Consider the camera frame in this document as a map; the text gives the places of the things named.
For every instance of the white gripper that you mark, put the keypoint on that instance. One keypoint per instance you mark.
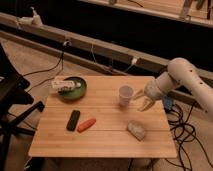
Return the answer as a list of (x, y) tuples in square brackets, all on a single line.
[(152, 91)]

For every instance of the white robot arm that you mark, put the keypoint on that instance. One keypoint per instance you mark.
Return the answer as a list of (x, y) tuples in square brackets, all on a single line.
[(180, 72)]

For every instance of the blue box on floor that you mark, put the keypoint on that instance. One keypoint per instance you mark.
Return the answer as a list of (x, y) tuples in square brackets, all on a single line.
[(167, 102)]

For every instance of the grey sponge block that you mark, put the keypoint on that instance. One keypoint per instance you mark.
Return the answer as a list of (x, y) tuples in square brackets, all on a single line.
[(136, 129)]

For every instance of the orange carrot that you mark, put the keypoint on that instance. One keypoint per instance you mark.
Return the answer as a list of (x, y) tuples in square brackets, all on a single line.
[(86, 124)]

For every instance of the green bowl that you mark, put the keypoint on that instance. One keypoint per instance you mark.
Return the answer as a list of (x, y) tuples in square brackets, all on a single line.
[(76, 93)]

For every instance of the black remote control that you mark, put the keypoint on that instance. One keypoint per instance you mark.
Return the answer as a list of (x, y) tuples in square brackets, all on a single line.
[(73, 120)]

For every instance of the black office chair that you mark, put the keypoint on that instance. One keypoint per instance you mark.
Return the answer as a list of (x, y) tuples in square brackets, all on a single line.
[(12, 91)]

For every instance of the grey metal rail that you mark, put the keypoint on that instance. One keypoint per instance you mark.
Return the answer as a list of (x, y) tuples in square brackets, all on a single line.
[(50, 40)]

